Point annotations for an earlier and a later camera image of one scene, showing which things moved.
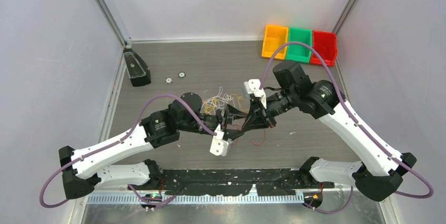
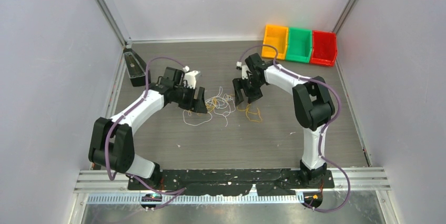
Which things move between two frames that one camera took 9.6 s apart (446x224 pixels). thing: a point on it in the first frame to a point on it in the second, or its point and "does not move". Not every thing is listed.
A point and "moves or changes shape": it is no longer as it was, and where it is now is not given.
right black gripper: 258,117 to 239,83
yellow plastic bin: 274,37 does not move
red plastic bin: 325,43 does not move
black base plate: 228,182 does not move
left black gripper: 232,134 to 200,107
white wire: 218,102 moves or changes shape
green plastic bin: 297,52 does not move
